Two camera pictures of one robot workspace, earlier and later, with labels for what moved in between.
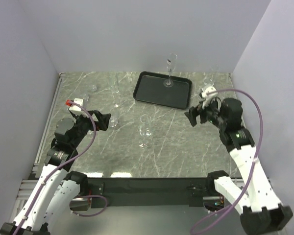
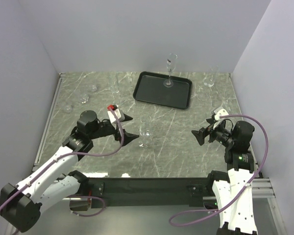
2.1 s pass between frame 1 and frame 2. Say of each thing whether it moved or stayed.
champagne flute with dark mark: stayed
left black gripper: moved
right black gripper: moved
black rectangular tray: stayed
